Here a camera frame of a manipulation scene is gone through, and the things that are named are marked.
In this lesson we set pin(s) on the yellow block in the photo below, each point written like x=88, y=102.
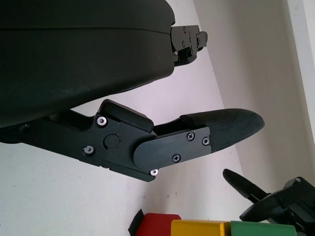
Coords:
x=199, y=228

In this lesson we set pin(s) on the red block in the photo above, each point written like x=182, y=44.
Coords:
x=157, y=225

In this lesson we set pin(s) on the green block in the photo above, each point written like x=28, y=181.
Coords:
x=261, y=229

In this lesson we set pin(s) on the black tape strip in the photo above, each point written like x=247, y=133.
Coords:
x=135, y=221

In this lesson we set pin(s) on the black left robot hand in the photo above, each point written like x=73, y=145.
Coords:
x=81, y=56

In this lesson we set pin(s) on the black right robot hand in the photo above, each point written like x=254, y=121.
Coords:
x=278, y=201

